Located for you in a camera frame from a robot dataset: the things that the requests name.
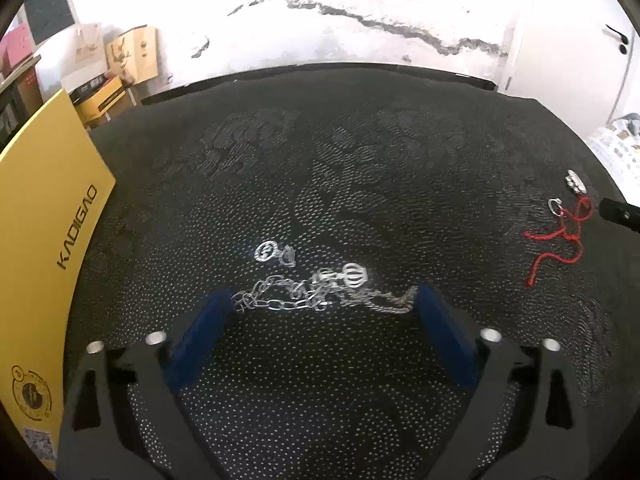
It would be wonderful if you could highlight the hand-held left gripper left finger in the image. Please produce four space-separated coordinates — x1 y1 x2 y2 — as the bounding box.
56 287 237 480

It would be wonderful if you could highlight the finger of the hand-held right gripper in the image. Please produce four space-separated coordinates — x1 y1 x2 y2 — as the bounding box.
599 198 640 231

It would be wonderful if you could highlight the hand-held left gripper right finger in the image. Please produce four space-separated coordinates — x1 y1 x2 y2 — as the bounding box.
416 282 605 480

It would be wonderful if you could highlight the silver chain bracelet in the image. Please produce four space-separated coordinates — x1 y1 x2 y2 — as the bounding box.
233 261 419 317

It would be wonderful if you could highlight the printed white cloth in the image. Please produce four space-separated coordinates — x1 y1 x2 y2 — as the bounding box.
587 115 640 200

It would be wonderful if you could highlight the black patterned table mat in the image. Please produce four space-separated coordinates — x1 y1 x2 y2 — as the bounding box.
67 62 632 480

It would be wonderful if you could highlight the yellow cardboard box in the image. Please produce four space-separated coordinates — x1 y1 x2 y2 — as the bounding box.
0 88 117 472

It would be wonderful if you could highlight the yellow and black box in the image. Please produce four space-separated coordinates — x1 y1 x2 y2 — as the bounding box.
69 73 132 128

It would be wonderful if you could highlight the brown cardboard carton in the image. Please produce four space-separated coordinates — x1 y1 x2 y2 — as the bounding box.
106 25 160 86

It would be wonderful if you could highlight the white paper shopping bag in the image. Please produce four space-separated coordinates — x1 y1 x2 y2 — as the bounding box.
60 23 110 93

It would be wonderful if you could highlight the pink box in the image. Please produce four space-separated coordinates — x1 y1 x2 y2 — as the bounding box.
0 24 36 78

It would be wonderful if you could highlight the white framed dark board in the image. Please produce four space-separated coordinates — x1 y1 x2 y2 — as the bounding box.
22 0 78 47

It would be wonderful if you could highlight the red string bracelet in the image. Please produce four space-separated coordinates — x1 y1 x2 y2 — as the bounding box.
523 197 594 288

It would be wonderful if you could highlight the silver ring earring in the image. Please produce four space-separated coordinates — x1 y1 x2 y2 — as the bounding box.
254 241 297 267

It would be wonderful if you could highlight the black door handle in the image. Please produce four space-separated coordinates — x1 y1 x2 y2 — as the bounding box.
604 24 631 55

